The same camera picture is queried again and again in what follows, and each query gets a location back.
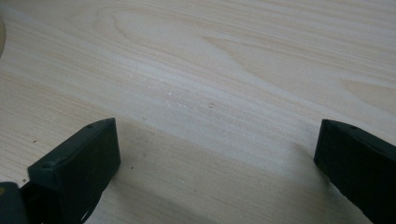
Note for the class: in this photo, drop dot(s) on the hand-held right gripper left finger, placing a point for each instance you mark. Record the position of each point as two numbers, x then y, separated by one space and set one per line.
77 161

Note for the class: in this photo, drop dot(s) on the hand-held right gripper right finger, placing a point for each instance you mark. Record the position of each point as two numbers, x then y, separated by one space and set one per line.
361 161

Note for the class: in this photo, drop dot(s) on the white container with perforated strainer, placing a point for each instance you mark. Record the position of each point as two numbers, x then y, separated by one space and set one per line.
2 37

